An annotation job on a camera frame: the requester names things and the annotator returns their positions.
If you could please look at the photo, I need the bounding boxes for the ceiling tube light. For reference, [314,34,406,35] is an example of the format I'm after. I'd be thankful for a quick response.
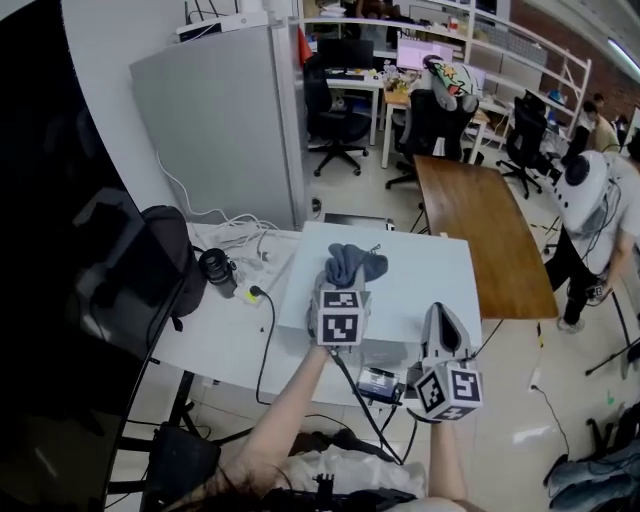
[607,37,640,76]

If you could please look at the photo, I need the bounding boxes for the black tripod stand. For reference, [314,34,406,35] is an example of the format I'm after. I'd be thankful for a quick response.
[584,294,640,379]

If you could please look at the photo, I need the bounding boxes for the grey partition panel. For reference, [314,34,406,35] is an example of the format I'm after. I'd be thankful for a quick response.
[129,24,309,231]

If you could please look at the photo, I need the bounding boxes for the person's left forearm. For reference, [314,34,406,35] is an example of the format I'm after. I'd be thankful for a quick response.
[219,344,334,501]

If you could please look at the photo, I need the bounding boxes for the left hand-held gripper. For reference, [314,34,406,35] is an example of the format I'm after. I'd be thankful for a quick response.
[305,269,374,347]

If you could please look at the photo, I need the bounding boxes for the white office desk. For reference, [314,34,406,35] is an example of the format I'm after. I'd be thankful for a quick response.
[324,74,386,149]

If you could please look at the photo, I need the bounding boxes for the black power cable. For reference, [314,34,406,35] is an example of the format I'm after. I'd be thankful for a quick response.
[248,283,277,406]

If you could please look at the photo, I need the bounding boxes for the pink-screen desktop monitor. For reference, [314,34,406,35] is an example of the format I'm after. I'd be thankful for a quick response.
[396,38,454,71]

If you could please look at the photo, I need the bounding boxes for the person's right forearm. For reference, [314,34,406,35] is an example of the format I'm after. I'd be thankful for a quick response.
[427,418,469,501]

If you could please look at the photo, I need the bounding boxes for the tangled white cables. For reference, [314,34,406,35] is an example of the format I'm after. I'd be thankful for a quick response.
[157,149,301,271]

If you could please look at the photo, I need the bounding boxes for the white microwave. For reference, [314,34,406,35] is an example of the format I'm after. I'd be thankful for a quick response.
[276,221,484,371]

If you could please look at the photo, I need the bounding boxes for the person's white shirt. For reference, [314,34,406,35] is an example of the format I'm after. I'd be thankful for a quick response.
[287,447,426,501]

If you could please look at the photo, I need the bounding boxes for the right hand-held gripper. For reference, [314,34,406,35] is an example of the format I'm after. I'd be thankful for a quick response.
[407,301,485,422]

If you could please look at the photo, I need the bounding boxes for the colourful patterned cushion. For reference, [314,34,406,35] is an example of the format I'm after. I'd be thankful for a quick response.
[422,55,474,99]

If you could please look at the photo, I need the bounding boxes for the brown wooden table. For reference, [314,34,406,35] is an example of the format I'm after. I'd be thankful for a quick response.
[409,153,560,351]

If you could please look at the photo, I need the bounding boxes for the black desktop monitor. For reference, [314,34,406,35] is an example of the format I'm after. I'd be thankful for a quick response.
[317,38,375,71]

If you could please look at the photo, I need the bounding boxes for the black office chair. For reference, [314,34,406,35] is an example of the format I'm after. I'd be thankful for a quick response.
[495,89,551,200]
[384,87,481,190]
[303,52,371,177]

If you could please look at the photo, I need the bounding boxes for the black floor cable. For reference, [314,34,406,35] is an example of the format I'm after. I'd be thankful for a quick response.
[537,387,571,459]

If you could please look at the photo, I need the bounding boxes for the white domed backpack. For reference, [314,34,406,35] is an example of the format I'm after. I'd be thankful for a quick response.
[554,152,614,236]

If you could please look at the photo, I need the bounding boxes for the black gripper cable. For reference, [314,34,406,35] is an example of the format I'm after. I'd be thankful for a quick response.
[328,347,405,466]

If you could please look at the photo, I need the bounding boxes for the white shelf rack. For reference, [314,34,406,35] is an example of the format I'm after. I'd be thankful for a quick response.
[299,0,594,151]

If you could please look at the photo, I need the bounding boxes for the dark backpack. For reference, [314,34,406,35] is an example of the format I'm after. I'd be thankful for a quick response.
[141,204,209,331]

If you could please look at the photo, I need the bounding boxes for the large black curved monitor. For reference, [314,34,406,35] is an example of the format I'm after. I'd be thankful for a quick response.
[0,0,189,512]

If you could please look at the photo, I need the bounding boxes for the white router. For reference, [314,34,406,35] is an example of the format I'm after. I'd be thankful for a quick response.
[175,12,271,44]

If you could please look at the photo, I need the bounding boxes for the black computer box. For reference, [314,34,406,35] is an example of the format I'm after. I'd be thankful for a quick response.
[144,424,221,512]

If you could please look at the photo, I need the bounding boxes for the grey knitted cloth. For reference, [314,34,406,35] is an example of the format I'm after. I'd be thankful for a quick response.
[323,242,390,292]

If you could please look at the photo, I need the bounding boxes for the small wooden office desk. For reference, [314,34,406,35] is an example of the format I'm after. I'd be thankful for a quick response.
[380,89,491,169]

